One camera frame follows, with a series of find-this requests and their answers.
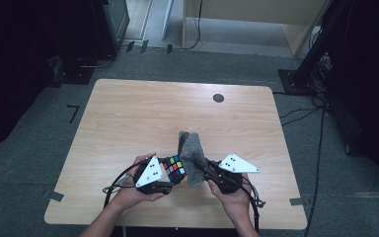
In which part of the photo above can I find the multicoloured puzzle cube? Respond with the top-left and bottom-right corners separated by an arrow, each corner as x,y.
161,154 -> 188,185

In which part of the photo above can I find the black metal stand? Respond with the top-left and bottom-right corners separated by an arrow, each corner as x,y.
277,0 -> 354,97

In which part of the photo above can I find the right hand-held gripper cable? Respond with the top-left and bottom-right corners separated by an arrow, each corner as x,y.
241,182 -> 266,235

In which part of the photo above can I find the person's right hand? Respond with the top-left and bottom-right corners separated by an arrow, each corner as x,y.
206,172 -> 255,227

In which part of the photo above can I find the left hand-held gripper cable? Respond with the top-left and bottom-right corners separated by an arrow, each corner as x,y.
102,162 -> 146,210

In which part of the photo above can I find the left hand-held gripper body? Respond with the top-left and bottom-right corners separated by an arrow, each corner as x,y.
132,155 -> 176,196

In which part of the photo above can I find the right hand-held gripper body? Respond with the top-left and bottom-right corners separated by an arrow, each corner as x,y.
206,152 -> 261,196

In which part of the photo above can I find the coiled black cable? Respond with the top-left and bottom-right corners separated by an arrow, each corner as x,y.
76,53 -> 116,69

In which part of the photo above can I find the white panel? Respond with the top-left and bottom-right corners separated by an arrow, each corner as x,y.
159,0 -> 176,41

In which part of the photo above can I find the dark curtain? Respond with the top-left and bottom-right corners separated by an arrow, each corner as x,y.
0,0 -> 67,156
322,0 -> 379,198

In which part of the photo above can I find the beige wooden furniture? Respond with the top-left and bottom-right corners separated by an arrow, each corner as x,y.
181,0 -> 331,57

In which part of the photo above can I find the long black floor cable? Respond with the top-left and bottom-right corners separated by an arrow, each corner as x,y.
303,108 -> 328,237

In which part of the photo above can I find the hand-held gripper cable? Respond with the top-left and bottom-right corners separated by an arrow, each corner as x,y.
102,162 -> 146,210
241,182 -> 266,235

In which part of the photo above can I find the grey cloth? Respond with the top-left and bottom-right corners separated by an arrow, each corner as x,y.
177,129 -> 209,189

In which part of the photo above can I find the black cabinet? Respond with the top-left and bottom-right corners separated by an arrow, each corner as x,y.
90,0 -> 131,59

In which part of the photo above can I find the thin black hanging cable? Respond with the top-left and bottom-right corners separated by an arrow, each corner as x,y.
174,0 -> 204,51

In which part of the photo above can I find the short black floor cable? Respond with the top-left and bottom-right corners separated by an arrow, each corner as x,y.
279,107 -> 324,128

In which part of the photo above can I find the person's left hand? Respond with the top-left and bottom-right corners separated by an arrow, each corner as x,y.
111,152 -> 166,215

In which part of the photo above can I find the black flat stand base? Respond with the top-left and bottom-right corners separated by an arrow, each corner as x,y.
50,55 -> 96,88

